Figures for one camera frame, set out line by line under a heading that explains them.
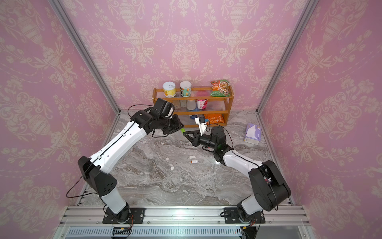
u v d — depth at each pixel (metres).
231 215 0.73
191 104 0.99
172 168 0.90
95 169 0.43
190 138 0.76
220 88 0.88
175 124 0.67
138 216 0.75
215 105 1.16
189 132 0.76
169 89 0.85
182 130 0.77
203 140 0.72
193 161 0.93
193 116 1.12
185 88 0.85
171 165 0.92
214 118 1.10
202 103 0.97
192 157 0.95
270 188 0.44
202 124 0.73
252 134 1.00
